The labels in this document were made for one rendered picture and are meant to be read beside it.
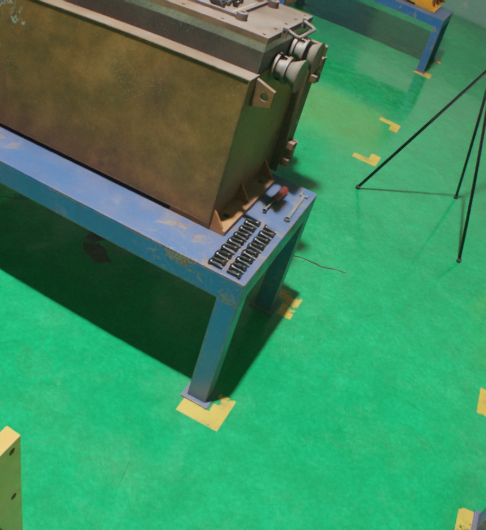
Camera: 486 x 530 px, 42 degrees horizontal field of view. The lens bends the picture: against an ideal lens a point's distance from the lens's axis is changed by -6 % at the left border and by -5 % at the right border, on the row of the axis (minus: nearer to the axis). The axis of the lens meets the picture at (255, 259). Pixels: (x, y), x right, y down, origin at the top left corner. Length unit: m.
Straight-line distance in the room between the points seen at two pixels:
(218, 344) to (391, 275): 1.53
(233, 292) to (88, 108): 0.86
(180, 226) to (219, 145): 0.34
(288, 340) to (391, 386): 0.52
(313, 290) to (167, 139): 1.34
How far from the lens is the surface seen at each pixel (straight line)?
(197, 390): 2.61
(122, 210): 2.40
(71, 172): 2.56
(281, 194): 2.67
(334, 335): 3.14
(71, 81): 2.49
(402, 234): 4.10
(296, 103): 2.70
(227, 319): 2.31
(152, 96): 2.30
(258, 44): 2.15
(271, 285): 3.03
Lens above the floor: 2.01
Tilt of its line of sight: 36 degrees down
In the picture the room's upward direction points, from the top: 19 degrees clockwise
